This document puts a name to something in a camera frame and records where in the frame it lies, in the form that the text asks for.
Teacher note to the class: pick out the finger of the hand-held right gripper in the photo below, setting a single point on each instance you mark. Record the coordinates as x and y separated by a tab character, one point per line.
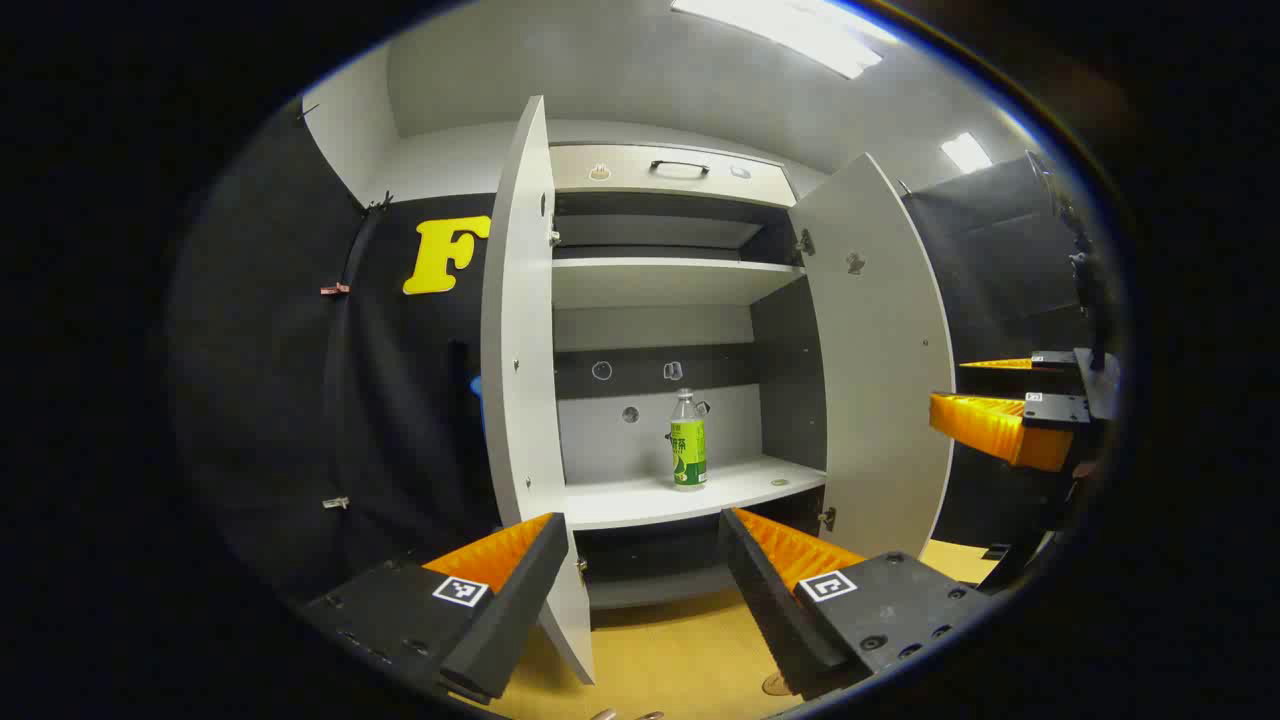
1055	358
1055	410

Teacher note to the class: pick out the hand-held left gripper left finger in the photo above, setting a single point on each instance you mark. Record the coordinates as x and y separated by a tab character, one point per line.
520	610

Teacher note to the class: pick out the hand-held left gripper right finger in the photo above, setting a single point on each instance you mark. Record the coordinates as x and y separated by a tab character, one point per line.
770	610

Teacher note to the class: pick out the round brown coaster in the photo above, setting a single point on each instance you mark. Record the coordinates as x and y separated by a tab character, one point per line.
775	686

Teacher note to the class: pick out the green label plastic bottle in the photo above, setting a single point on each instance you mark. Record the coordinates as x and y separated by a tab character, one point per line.
688	455

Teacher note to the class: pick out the light grey cabinet door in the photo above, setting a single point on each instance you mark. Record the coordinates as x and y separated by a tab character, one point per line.
520	350
880	380

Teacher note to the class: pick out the grey cabinet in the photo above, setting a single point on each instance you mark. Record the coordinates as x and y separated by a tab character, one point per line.
790	380

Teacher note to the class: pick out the light grey cabinet shelf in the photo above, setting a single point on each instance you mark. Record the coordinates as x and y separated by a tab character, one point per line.
640	500
660	282

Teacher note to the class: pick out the light grey cabinet drawer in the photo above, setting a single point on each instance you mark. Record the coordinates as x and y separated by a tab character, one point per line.
700	188

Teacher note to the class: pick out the small ceiling light panel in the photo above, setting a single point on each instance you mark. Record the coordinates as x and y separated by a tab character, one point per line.
966	152

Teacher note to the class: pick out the long ceiling light panel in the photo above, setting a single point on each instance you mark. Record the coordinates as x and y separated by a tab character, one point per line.
800	35

